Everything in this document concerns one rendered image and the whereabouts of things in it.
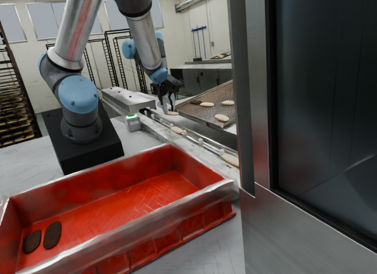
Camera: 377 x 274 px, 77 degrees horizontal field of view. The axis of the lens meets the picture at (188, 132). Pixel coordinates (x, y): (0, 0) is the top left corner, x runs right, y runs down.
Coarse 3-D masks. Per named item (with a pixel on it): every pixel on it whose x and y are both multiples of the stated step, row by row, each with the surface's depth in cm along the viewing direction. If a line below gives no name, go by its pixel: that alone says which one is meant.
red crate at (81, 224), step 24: (120, 192) 71; (144, 192) 69; (168, 192) 67; (192, 192) 66; (72, 216) 63; (96, 216) 61; (120, 216) 60; (192, 216) 48; (216, 216) 52; (72, 240) 54; (168, 240) 47; (24, 264) 49; (96, 264) 40; (120, 264) 43; (144, 264) 45
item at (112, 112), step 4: (136, 92) 272; (148, 96) 235; (152, 96) 232; (104, 100) 250; (156, 100) 209; (104, 104) 259; (108, 104) 221; (156, 104) 191; (108, 108) 239; (112, 108) 214; (116, 108) 198; (108, 112) 247; (112, 112) 222; (116, 112) 200; (120, 112) 181; (112, 116) 229; (116, 116) 207
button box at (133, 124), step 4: (136, 116) 128; (128, 120) 126; (132, 120) 127; (136, 120) 128; (128, 124) 126; (132, 124) 127; (136, 124) 128; (140, 124) 129; (128, 128) 127; (132, 128) 128; (136, 128) 129; (140, 128) 130
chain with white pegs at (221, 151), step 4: (144, 112) 151; (152, 116) 138; (156, 120) 137; (160, 120) 126; (172, 124) 114; (184, 132) 102; (192, 140) 99; (200, 140) 90; (200, 144) 90; (220, 152) 78; (220, 156) 79
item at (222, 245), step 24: (24, 144) 134; (48, 144) 128; (144, 144) 107; (0, 168) 104; (24, 168) 100; (48, 168) 96; (0, 192) 83; (240, 216) 55; (192, 240) 50; (216, 240) 49; (240, 240) 48; (168, 264) 45; (192, 264) 44; (216, 264) 44; (240, 264) 43
